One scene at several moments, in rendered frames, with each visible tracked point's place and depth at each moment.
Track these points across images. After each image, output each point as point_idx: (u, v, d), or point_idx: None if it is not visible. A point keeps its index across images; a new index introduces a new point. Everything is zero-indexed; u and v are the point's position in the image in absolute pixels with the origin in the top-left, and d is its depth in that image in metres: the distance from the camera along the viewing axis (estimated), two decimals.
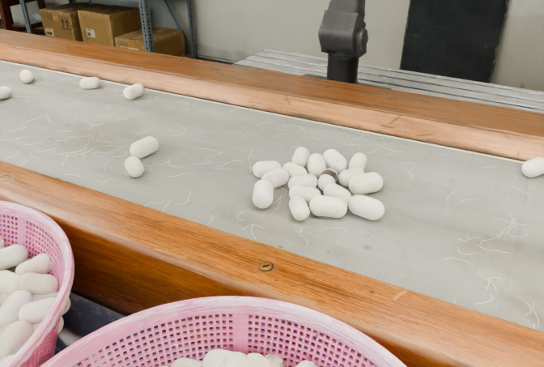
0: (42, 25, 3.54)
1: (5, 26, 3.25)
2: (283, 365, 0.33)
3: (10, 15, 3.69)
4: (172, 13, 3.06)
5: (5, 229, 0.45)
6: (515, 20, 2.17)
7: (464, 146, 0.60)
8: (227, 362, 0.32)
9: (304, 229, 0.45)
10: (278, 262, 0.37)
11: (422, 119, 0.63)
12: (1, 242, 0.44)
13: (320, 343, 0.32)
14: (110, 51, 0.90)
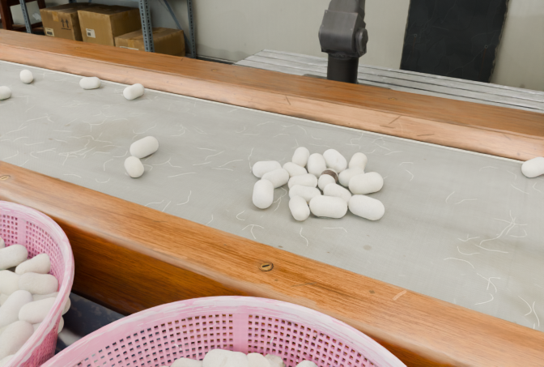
0: (42, 25, 3.54)
1: (5, 26, 3.25)
2: (283, 365, 0.33)
3: (10, 15, 3.69)
4: (172, 13, 3.06)
5: (5, 229, 0.45)
6: (515, 20, 2.17)
7: (464, 146, 0.60)
8: (227, 362, 0.32)
9: (304, 229, 0.45)
10: (278, 262, 0.37)
11: (422, 119, 0.63)
12: (1, 242, 0.44)
13: (320, 343, 0.32)
14: (110, 51, 0.90)
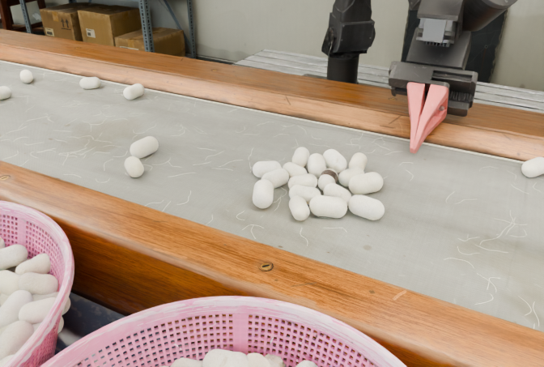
0: (42, 25, 3.54)
1: (5, 26, 3.25)
2: (283, 365, 0.33)
3: (10, 15, 3.69)
4: (172, 13, 3.06)
5: (5, 229, 0.45)
6: (515, 20, 2.17)
7: (464, 146, 0.60)
8: (227, 362, 0.32)
9: (304, 229, 0.45)
10: (278, 262, 0.37)
11: None
12: (1, 242, 0.44)
13: (320, 343, 0.32)
14: (110, 51, 0.90)
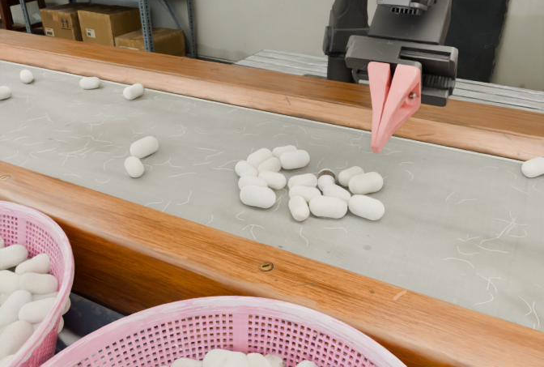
0: (42, 25, 3.54)
1: (5, 26, 3.25)
2: (283, 365, 0.33)
3: (10, 15, 3.69)
4: (172, 13, 3.06)
5: (5, 229, 0.45)
6: (515, 20, 2.17)
7: (464, 146, 0.60)
8: (227, 362, 0.32)
9: (304, 229, 0.45)
10: (278, 262, 0.37)
11: (422, 119, 0.63)
12: (1, 242, 0.44)
13: (320, 343, 0.32)
14: (110, 51, 0.90)
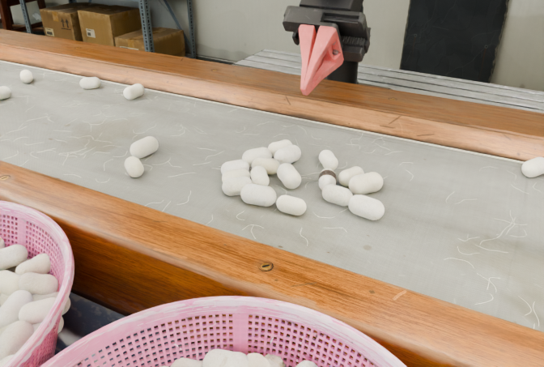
0: (42, 25, 3.54)
1: (5, 26, 3.25)
2: (283, 365, 0.33)
3: (10, 15, 3.69)
4: (172, 13, 3.06)
5: (5, 229, 0.45)
6: (515, 20, 2.17)
7: (464, 146, 0.60)
8: (227, 362, 0.32)
9: (304, 229, 0.45)
10: (278, 262, 0.37)
11: (422, 119, 0.63)
12: (1, 242, 0.44)
13: (320, 343, 0.32)
14: (110, 51, 0.90)
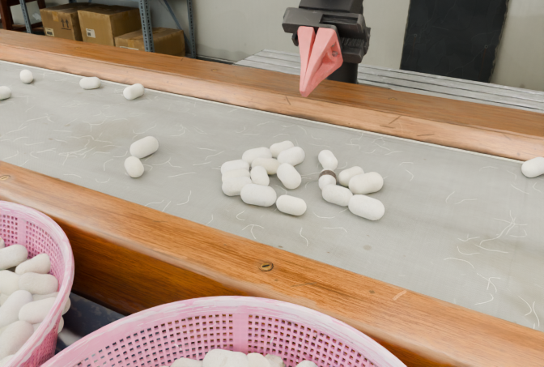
0: (42, 25, 3.54)
1: (5, 26, 3.25)
2: (283, 365, 0.33)
3: (10, 15, 3.69)
4: (172, 13, 3.06)
5: (5, 229, 0.45)
6: (515, 20, 2.17)
7: (464, 146, 0.60)
8: (227, 362, 0.32)
9: (304, 229, 0.45)
10: (278, 262, 0.37)
11: (422, 119, 0.63)
12: (1, 242, 0.44)
13: (320, 343, 0.32)
14: (110, 51, 0.90)
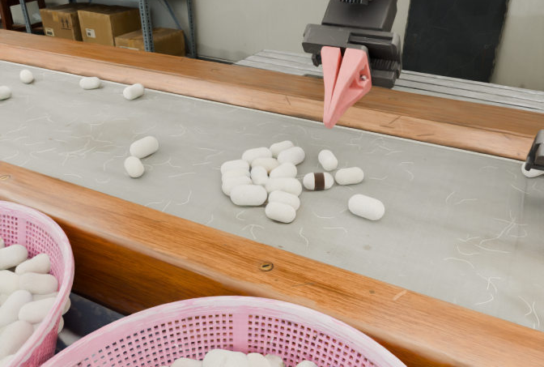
0: (42, 25, 3.54)
1: (5, 26, 3.25)
2: (283, 365, 0.33)
3: (10, 15, 3.69)
4: (172, 13, 3.06)
5: (5, 229, 0.45)
6: (515, 20, 2.17)
7: (464, 146, 0.60)
8: (227, 362, 0.32)
9: (304, 229, 0.45)
10: (278, 262, 0.37)
11: (422, 119, 0.63)
12: (1, 242, 0.44)
13: (320, 343, 0.32)
14: (110, 51, 0.90)
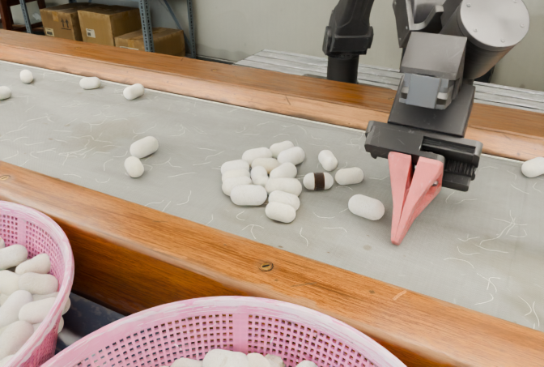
0: (42, 25, 3.54)
1: (5, 26, 3.25)
2: (283, 365, 0.33)
3: (10, 15, 3.69)
4: (172, 13, 3.06)
5: (5, 229, 0.45)
6: None
7: None
8: (227, 362, 0.32)
9: (304, 229, 0.45)
10: (278, 262, 0.37)
11: None
12: (1, 242, 0.44)
13: (320, 343, 0.32)
14: (110, 51, 0.90)
